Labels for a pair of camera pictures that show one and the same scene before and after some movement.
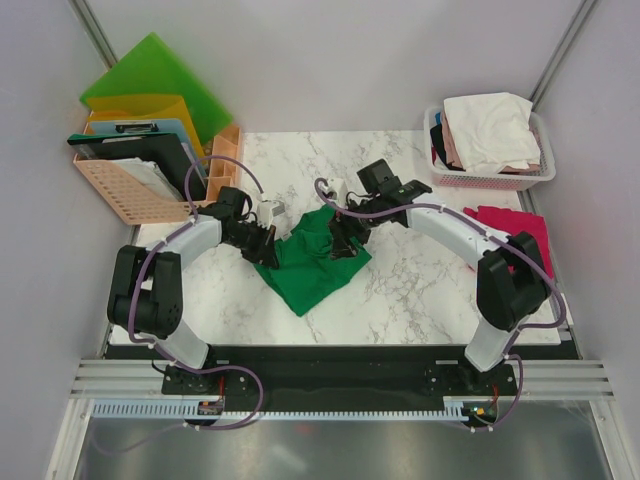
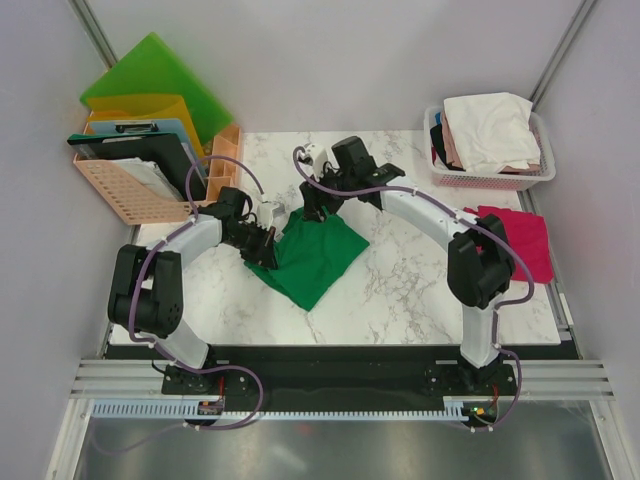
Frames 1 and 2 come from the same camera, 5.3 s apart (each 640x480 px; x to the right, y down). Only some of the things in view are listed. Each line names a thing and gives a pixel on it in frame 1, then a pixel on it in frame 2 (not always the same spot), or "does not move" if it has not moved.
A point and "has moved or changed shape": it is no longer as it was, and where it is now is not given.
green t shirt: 306,273 has moved or changed shape
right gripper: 342,229 to 315,197
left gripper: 265,253 does not move
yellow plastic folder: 146,107 does not move
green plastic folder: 150,69 does not move
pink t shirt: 453,158 does not move
